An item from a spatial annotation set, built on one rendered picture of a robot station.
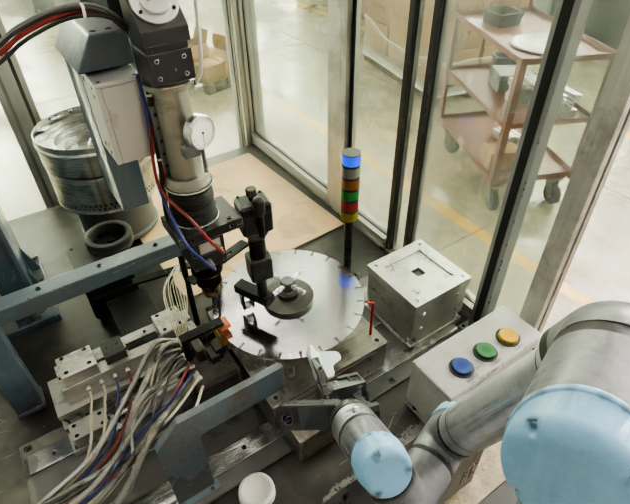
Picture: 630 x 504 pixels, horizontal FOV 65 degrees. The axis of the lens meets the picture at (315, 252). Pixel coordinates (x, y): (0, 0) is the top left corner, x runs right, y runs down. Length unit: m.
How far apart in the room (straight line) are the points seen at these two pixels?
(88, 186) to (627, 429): 1.35
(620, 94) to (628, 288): 2.01
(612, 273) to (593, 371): 2.46
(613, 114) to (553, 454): 0.63
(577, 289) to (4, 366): 2.39
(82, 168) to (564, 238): 1.18
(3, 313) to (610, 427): 1.00
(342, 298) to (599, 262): 2.06
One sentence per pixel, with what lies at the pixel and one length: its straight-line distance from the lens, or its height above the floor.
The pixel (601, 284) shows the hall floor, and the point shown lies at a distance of 2.84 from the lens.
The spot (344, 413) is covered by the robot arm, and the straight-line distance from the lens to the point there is 0.82.
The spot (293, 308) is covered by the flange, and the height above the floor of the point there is 0.96.
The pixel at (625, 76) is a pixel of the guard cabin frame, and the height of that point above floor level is 1.44.
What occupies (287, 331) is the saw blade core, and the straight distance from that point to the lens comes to 1.03.
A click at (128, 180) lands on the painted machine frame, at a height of 1.28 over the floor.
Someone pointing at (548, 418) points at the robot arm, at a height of 1.38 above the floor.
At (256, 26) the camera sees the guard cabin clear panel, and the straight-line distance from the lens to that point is 1.88.
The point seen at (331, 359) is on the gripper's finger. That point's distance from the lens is 0.96.
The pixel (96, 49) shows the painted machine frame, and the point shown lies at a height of 1.50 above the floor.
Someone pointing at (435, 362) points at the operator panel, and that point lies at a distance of 1.07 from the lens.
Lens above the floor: 1.73
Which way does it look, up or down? 40 degrees down
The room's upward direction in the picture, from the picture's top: 1 degrees counter-clockwise
